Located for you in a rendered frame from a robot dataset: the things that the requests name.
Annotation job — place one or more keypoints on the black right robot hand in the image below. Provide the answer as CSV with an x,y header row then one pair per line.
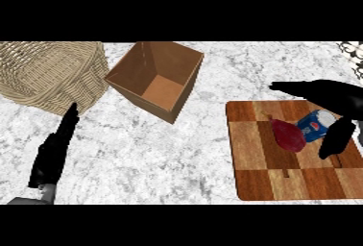
x,y
339,93

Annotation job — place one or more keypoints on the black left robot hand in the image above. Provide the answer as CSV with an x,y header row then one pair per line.
x,y
52,150

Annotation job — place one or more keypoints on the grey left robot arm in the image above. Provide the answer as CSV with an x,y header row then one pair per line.
x,y
42,196

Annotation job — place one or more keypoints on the dark red pear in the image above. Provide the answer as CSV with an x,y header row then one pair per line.
x,y
288,136

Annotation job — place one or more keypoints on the checkered wooden cutting board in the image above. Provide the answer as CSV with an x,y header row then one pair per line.
x,y
284,166

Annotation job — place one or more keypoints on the brown cardboard box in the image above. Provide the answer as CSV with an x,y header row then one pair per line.
x,y
159,78

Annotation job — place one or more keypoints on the blue soda can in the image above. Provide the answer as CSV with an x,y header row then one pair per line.
x,y
315,125

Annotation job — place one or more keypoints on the black and white patterned object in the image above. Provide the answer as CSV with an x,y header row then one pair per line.
x,y
353,57

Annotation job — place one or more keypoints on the wicker basket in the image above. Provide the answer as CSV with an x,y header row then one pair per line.
x,y
49,75

